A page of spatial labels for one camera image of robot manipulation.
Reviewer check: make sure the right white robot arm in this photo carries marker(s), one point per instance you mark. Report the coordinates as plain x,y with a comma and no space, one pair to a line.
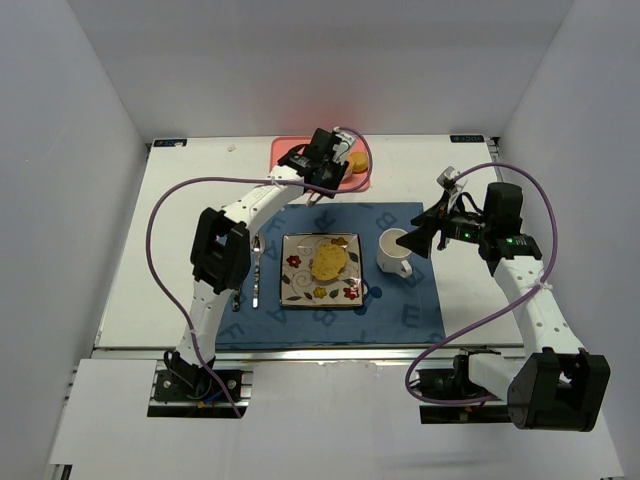
560,386

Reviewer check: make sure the square floral plate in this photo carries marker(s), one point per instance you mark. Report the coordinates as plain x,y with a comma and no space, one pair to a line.
298,289

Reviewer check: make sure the fork with patterned handle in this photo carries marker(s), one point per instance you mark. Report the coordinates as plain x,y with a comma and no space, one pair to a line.
236,300

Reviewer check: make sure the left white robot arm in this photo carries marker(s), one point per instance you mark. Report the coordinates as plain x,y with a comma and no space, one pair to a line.
221,251

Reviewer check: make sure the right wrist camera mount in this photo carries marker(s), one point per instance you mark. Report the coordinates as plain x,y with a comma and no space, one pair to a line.
452,187

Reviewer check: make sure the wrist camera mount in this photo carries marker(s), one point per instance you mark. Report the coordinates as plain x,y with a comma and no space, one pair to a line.
346,141
452,187

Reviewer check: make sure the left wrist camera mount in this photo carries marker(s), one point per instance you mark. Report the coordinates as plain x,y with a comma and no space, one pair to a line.
346,141

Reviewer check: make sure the small round muffin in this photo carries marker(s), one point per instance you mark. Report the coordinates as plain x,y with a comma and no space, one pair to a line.
358,162

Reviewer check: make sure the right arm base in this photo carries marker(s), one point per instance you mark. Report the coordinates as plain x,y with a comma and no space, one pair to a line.
452,383

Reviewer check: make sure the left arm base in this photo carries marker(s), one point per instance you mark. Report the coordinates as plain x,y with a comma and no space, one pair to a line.
184,390

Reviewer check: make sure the white mug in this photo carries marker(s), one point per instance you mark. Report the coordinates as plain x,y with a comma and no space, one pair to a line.
391,257

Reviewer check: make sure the pink tray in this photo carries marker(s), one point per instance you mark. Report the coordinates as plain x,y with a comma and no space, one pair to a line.
281,145

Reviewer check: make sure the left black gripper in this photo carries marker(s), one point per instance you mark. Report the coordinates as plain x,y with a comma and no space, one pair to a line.
326,178

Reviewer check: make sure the spoon with patterned handle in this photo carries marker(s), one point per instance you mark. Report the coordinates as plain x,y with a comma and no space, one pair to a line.
258,248

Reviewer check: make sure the blue letter placemat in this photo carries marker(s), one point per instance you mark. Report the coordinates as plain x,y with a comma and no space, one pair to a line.
395,310

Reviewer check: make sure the bread slice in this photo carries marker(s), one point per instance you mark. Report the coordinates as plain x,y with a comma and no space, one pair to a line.
329,261

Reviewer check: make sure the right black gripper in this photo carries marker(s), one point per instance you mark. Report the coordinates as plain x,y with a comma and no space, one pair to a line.
435,228

